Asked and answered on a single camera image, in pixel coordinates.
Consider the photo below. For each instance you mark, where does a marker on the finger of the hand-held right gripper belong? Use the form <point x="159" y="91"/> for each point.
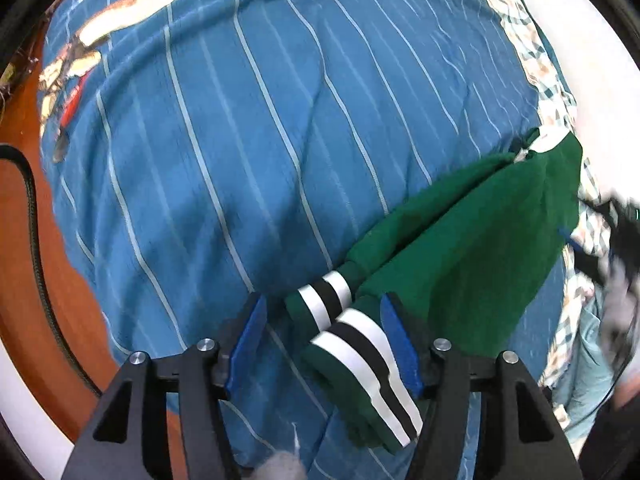
<point x="587" y="260"/>

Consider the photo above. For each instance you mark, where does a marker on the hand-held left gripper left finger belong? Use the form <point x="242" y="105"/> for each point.
<point x="247" y="345"/>

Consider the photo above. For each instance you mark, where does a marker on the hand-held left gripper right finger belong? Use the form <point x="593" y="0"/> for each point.
<point x="400" y="355"/>

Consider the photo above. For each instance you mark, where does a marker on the green varsity jacket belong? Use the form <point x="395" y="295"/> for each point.
<point x="475" y="235"/>

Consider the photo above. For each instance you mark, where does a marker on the person's right forearm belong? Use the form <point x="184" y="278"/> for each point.
<point x="620" y="300"/>

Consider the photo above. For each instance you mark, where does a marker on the person's left forearm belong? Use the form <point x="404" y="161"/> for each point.
<point x="280" y="467"/>

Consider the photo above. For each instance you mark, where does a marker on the plaid quilt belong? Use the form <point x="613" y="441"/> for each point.
<point x="530" y="45"/>

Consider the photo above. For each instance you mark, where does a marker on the blue striped bed sheet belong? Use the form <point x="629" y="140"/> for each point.
<point x="225" y="135"/>

